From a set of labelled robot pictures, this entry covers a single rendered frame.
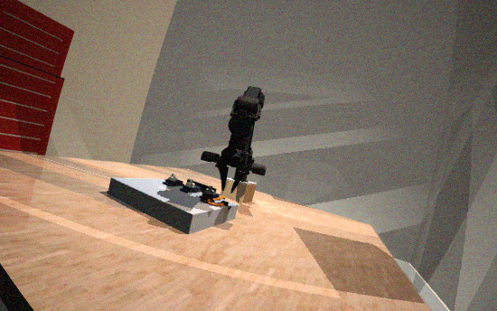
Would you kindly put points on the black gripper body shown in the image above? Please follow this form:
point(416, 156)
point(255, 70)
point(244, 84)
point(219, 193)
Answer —
point(254, 168)

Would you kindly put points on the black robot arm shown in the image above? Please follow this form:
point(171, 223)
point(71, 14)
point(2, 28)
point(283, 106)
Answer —
point(245, 111)

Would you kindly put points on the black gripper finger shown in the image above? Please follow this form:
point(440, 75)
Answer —
point(223, 175)
point(239, 176)

